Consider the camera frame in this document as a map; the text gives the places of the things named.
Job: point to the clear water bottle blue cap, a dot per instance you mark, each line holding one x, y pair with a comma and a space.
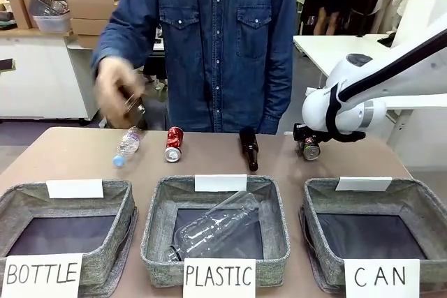
128, 146

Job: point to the dark glass bottle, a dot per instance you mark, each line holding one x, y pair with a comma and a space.
137, 111

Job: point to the white table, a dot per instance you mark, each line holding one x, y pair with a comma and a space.
349, 50

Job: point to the person's torso denim shirt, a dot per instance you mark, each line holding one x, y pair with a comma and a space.
216, 50

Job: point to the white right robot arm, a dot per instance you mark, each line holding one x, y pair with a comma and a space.
391, 78

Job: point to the grey fabric basket CAN label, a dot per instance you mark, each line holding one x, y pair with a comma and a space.
373, 221

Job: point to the crushed red drink can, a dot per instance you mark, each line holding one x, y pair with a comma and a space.
174, 145

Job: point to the dark drink can silver top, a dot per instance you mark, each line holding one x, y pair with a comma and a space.
311, 151

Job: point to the white cabinet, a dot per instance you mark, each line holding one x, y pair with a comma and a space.
45, 74

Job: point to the grey fabric basket PLASTIC label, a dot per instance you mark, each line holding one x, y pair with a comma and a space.
214, 221

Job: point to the flat cardboard box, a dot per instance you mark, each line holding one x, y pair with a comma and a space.
89, 26

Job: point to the person's right arm denim sleeve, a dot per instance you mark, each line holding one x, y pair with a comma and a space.
115, 29

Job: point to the white paper label PLASTIC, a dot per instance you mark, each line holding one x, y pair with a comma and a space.
219, 276

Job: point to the grey fabric basket BOTTLE label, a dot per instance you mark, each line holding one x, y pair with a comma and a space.
63, 221

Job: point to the blank white card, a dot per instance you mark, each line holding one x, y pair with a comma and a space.
75, 188
363, 183
220, 183

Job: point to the white paper label CAN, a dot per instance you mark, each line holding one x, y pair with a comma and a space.
381, 276

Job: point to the person's right hand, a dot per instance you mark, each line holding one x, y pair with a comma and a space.
111, 92

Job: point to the white paper label BOTTLE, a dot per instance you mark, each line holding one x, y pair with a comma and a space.
41, 274

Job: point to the large clear plastic bottle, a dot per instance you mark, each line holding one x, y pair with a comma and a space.
216, 228

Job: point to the small cardboard box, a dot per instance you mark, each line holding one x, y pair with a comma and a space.
19, 12

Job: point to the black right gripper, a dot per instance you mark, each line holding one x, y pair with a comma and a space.
301, 131

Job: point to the clear plastic storage bin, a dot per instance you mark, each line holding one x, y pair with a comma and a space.
52, 23

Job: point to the brown glass bottle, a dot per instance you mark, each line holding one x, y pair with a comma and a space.
248, 148

